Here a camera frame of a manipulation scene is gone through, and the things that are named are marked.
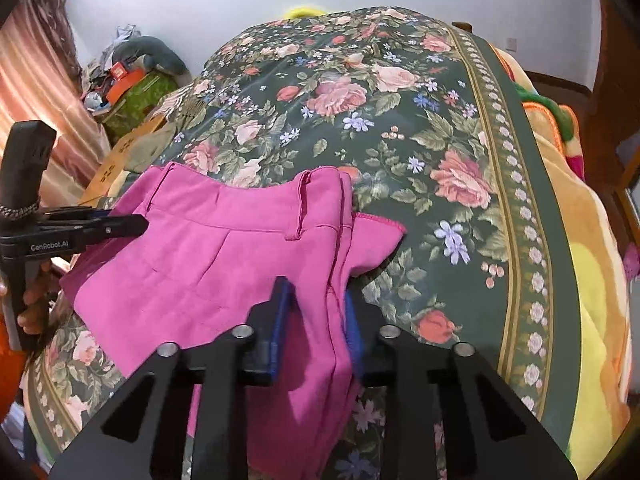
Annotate striped blanket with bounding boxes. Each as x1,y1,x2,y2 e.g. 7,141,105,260
155,80,211,121

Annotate bamboo lap table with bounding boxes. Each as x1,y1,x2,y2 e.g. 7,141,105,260
77,110,171,208

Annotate pink striped curtain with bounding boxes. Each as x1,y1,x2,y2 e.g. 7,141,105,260
0,0,113,201

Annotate pink pants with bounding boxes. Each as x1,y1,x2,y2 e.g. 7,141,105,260
59,162,407,480

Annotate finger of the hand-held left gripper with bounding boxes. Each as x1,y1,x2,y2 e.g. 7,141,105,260
42,207,149,252

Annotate floral bed blanket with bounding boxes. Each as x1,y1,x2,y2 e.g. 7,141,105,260
22,5,583,480

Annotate olive pants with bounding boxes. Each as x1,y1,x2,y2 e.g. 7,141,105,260
125,122,178,176

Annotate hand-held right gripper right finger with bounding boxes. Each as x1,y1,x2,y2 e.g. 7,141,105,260
344,292,576,480

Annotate green fabric bag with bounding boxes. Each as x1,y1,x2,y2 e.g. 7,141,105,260
102,72,181,143

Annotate grey plush pillow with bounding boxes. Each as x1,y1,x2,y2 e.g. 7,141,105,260
116,36,188,73

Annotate pile of clothes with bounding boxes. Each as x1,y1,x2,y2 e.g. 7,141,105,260
97,25,143,68

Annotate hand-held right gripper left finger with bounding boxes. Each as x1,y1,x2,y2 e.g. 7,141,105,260
47,276,296,480

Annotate colourful fleece blanket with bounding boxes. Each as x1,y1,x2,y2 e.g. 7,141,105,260
492,45,633,480

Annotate orange box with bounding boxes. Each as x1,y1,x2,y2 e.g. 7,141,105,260
107,62,146,103

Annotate person's left hand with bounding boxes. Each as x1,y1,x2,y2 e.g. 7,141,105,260
0,259,62,352

